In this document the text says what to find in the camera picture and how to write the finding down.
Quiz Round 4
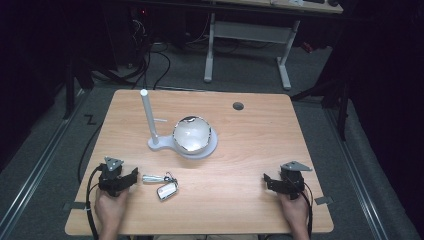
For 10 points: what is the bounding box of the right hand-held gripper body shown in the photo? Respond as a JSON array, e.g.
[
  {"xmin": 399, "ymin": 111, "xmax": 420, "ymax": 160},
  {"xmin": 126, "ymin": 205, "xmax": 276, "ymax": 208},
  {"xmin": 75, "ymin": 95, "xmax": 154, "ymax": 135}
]
[{"xmin": 277, "ymin": 161, "xmax": 314, "ymax": 201}]

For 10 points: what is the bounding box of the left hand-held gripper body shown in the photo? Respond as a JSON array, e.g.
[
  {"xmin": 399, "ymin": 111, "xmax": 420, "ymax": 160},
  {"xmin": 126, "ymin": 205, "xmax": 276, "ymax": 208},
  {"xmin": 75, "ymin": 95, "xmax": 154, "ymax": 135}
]
[{"xmin": 97, "ymin": 156, "xmax": 130, "ymax": 198}]

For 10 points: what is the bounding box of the silver key bunch with fob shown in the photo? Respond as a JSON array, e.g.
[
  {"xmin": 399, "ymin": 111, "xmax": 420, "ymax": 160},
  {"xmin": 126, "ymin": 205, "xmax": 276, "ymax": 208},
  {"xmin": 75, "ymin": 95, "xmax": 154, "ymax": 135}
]
[{"xmin": 142, "ymin": 171, "xmax": 180, "ymax": 202}]

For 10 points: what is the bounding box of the person's left hand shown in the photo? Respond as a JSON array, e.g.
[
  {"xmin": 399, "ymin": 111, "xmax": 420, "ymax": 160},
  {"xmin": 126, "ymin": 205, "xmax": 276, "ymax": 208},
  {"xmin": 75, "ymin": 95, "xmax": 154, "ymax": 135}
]
[{"xmin": 94, "ymin": 187, "xmax": 131, "ymax": 233}]

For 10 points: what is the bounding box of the person's right hand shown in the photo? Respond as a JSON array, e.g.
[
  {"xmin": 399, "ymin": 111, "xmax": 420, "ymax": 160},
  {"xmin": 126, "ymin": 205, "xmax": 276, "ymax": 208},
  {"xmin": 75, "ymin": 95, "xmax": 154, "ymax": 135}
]
[{"xmin": 277, "ymin": 190, "xmax": 311, "ymax": 232}]

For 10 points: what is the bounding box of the grey tape tab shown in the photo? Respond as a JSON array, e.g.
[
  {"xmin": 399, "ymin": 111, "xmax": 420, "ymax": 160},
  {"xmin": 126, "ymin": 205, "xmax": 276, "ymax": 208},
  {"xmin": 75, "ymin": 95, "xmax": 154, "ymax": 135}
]
[
  {"xmin": 62, "ymin": 201, "xmax": 87, "ymax": 212},
  {"xmin": 314, "ymin": 195, "xmax": 334, "ymax": 206}
]

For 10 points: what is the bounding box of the white stand with pole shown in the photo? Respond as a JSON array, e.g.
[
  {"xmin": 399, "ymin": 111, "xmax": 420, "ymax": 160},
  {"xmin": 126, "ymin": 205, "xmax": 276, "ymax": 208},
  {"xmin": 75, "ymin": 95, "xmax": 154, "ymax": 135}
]
[{"xmin": 139, "ymin": 88, "xmax": 220, "ymax": 160}]

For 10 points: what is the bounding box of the shiny metal bowl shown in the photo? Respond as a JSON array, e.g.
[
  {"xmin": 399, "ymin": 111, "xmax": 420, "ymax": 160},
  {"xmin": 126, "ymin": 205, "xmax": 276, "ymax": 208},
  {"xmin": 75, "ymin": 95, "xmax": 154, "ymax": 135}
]
[{"xmin": 172, "ymin": 115, "xmax": 213, "ymax": 155}]

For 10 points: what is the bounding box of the black tripod stand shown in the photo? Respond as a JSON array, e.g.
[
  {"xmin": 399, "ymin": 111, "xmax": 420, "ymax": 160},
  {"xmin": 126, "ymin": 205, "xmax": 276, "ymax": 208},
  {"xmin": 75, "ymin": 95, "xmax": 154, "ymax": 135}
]
[
  {"xmin": 61, "ymin": 53, "xmax": 96, "ymax": 120},
  {"xmin": 289, "ymin": 74, "xmax": 353, "ymax": 142}
]

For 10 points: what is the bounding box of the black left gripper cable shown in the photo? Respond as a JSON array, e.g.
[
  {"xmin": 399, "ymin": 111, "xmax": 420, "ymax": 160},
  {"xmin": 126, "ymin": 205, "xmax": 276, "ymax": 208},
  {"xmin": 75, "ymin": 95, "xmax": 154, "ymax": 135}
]
[{"xmin": 85, "ymin": 163, "xmax": 105, "ymax": 240}]

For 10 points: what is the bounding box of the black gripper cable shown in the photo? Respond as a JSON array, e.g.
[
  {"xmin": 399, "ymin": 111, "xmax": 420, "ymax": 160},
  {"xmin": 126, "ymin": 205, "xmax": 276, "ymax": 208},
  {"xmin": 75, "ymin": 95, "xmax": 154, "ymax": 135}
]
[
  {"xmin": 291, "ymin": 176, "xmax": 314, "ymax": 238},
  {"xmin": 85, "ymin": 163, "xmax": 105, "ymax": 240}
]

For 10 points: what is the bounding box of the black floor cable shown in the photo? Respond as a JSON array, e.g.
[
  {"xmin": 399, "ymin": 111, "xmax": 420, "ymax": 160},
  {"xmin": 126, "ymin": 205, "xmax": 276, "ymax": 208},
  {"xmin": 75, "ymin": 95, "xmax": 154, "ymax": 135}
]
[{"xmin": 77, "ymin": 121, "xmax": 104, "ymax": 185}]

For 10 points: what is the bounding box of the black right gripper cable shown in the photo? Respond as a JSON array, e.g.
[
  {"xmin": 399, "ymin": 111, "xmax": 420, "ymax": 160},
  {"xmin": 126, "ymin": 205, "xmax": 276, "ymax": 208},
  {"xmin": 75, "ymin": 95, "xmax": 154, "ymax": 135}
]
[{"xmin": 291, "ymin": 176, "xmax": 314, "ymax": 238}]

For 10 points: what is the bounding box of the metal floor rail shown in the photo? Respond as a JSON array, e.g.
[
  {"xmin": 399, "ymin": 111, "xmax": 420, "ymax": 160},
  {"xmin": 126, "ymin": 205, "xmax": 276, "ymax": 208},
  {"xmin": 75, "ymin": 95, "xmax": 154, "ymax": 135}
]
[
  {"xmin": 324, "ymin": 108, "xmax": 392, "ymax": 240},
  {"xmin": 0, "ymin": 89, "xmax": 88, "ymax": 238}
]

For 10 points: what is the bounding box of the bundle of black cables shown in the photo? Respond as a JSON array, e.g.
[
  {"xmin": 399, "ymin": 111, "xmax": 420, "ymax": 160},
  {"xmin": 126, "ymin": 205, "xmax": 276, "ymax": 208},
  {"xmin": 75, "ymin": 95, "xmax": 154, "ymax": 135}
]
[{"xmin": 89, "ymin": 13, "xmax": 173, "ymax": 91}]

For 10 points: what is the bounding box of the desk with white metal frame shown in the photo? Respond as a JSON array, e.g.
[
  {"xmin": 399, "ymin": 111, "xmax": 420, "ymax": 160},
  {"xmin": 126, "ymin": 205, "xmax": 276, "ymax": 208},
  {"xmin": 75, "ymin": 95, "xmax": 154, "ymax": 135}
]
[{"xmin": 186, "ymin": 0, "xmax": 345, "ymax": 91}]

